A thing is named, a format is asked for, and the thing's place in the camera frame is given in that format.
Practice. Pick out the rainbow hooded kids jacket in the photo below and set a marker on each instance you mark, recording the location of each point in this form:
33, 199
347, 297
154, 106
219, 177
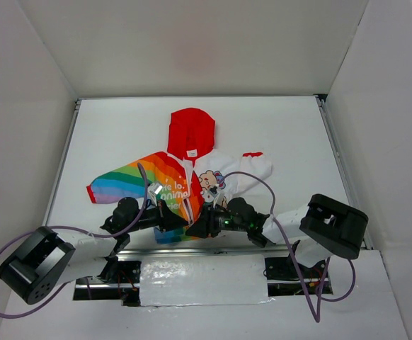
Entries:
188, 168

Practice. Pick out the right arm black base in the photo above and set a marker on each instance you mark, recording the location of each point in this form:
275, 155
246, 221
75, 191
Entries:
280, 271

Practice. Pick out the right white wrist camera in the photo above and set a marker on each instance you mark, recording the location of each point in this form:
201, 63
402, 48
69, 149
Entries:
217, 197

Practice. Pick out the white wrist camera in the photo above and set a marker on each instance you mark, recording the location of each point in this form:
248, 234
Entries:
154, 189
217, 197

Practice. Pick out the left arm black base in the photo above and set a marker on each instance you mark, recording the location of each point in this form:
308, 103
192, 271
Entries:
121, 279

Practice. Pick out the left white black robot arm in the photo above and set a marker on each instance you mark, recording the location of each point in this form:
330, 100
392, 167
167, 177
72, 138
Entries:
49, 257

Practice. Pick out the aluminium rail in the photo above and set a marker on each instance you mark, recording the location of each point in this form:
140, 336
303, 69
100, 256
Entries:
234, 251
60, 168
337, 151

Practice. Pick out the aluminium front rail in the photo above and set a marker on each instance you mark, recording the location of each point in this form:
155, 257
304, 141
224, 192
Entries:
234, 251

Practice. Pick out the aluminium right side rail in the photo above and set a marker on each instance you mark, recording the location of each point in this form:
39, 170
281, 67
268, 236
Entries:
337, 151

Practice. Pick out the white foil covered panel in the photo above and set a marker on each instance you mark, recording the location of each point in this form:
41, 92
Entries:
203, 280

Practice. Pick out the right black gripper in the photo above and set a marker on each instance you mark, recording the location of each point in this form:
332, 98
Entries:
209, 219

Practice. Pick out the aluminium left side rail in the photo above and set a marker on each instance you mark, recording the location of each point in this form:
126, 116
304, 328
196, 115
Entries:
60, 168

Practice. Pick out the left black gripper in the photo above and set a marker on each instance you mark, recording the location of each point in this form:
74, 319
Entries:
161, 214

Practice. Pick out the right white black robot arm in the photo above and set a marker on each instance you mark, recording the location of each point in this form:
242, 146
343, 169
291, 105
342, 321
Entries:
326, 227

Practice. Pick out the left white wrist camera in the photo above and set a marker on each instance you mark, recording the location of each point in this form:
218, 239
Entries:
154, 189

